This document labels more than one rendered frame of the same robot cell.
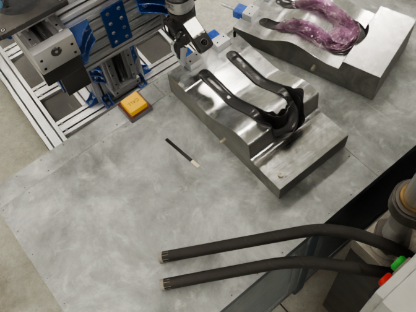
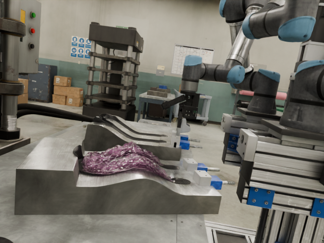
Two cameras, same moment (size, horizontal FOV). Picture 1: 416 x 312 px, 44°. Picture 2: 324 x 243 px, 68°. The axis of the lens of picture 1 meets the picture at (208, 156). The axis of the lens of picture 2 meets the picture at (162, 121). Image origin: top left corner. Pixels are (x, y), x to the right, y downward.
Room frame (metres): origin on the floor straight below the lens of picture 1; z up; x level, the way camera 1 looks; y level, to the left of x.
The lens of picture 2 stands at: (1.57, -0.92, 1.14)
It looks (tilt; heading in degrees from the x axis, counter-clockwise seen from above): 10 degrees down; 124
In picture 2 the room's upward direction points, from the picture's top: 8 degrees clockwise
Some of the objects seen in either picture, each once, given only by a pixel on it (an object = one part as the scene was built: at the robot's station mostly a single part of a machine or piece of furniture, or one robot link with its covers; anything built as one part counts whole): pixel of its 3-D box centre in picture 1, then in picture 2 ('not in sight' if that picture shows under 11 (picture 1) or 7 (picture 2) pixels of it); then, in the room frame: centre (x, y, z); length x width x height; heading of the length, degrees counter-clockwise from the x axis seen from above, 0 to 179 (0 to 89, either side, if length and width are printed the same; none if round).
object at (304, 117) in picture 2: not in sight; (305, 114); (1.50, 0.07, 1.09); 0.15 x 0.15 x 0.10
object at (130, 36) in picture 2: not in sight; (116, 78); (-2.59, 3.08, 1.03); 1.54 x 0.94 x 2.06; 123
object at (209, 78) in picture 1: (253, 88); (128, 127); (0.88, -0.16, 0.92); 0.35 x 0.16 x 0.09; 32
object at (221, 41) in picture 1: (211, 36); (186, 144); (1.12, -0.07, 0.89); 0.13 x 0.05 x 0.05; 31
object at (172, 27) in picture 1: (181, 21); (187, 105); (1.05, 0.02, 1.04); 0.09 x 0.08 x 0.12; 32
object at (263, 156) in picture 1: (254, 104); (124, 137); (0.86, -0.16, 0.87); 0.50 x 0.26 x 0.14; 32
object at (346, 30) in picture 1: (320, 20); (128, 158); (1.12, -0.41, 0.90); 0.26 x 0.18 x 0.08; 49
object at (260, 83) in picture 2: not in sight; (266, 81); (1.25, 0.50, 1.20); 0.13 x 0.12 x 0.14; 171
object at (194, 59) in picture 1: (184, 54); (185, 139); (1.06, 0.03, 0.89); 0.13 x 0.05 x 0.05; 31
